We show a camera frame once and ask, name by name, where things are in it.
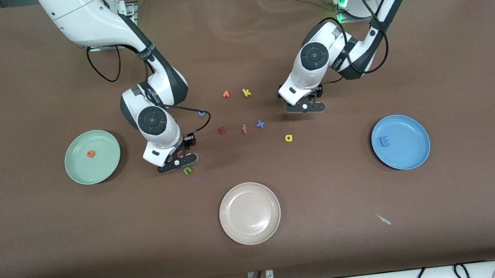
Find green plate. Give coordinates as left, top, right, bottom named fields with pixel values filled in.
left=61, top=127, right=125, bottom=188

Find beige plate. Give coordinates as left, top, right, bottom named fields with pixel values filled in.
left=216, top=178, right=285, bottom=249

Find blue plate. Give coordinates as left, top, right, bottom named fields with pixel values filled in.
left=368, top=110, right=434, bottom=174

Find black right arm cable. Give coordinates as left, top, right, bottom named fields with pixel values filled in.
left=85, top=33, right=213, bottom=147

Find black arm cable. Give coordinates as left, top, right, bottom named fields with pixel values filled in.
left=306, top=0, right=412, bottom=86
left=85, top=33, right=213, bottom=147

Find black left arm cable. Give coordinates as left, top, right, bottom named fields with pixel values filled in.
left=306, top=0, right=412, bottom=86

